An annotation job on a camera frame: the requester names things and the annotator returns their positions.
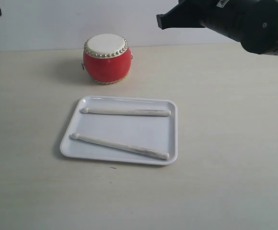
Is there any small red drum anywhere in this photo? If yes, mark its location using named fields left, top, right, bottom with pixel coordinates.
left=82, top=34, right=133, bottom=84

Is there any wooden drumstick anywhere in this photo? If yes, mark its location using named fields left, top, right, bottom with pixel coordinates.
left=81, top=107, right=171, bottom=116
left=71, top=133, right=169, bottom=160

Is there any white rectangular plastic tray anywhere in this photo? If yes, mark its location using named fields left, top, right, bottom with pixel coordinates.
left=60, top=95, right=178, bottom=165

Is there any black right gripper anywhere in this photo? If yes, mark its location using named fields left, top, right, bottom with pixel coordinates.
left=156, top=0, right=278, bottom=56

